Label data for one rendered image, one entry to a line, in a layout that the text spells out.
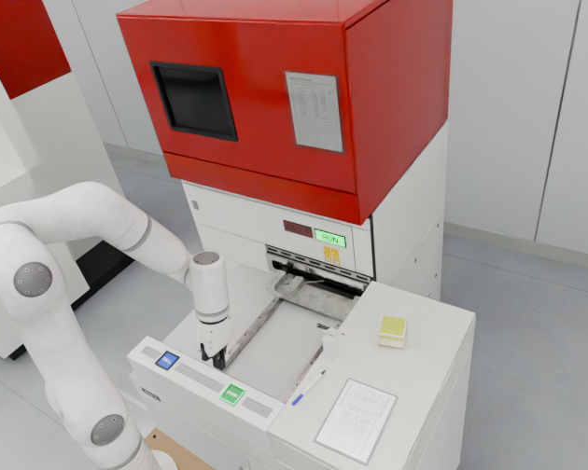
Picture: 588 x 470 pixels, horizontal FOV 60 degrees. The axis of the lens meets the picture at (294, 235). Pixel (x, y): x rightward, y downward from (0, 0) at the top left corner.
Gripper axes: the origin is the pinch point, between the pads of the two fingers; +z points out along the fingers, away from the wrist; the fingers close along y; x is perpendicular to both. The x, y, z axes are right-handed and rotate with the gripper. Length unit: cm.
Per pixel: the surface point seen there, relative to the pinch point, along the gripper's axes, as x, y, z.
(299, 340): -1.4, -39.7, 21.7
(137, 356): -36.2, -0.5, 15.7
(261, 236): -30, -59, -2
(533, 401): 68, -126, 87
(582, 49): 49, -200, -55
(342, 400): 28.6, -15.3, 11.7
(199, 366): -15.4, -6.5, 14.4
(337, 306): 6, -53, 13
